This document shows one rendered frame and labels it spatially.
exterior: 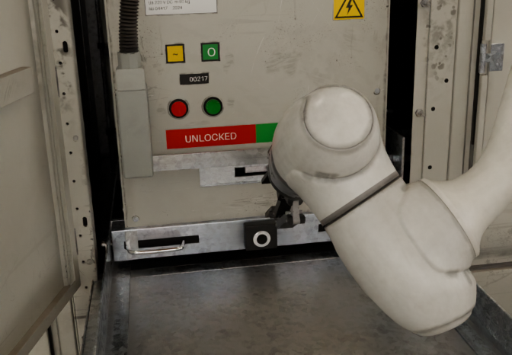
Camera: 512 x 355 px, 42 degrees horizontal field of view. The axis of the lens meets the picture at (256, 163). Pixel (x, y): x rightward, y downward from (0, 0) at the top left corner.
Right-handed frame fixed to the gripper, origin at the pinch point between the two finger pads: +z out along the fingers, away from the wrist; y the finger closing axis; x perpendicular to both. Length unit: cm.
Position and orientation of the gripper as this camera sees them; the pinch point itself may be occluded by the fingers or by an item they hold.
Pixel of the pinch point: (275, 194)
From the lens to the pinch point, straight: 105.1
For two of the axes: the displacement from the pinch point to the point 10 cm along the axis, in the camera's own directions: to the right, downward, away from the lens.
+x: 9.9, -0.7, 1.5
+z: -1.3, 2.3, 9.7
